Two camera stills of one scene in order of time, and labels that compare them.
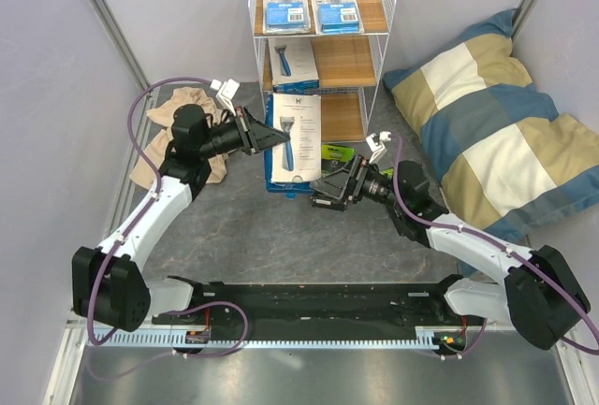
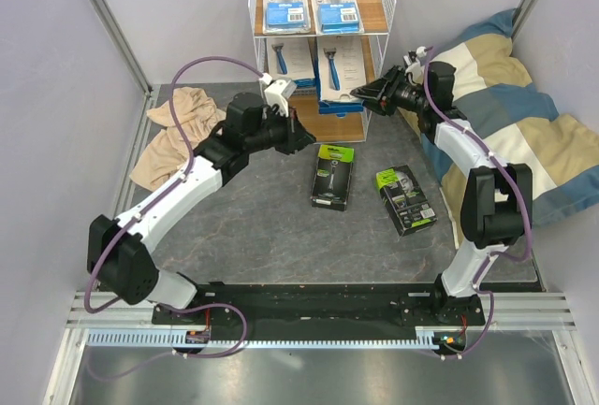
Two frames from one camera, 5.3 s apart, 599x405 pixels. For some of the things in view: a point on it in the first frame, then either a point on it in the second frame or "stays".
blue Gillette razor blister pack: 285,8 stays
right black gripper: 345,183 → 379,94
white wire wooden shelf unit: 322,26 stays
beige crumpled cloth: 153,162 stays
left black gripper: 255,136 → 297,137
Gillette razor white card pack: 335,7 stays
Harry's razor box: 291,167 → 341,69
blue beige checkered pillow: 503,155 stays
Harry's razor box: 294,67 stays
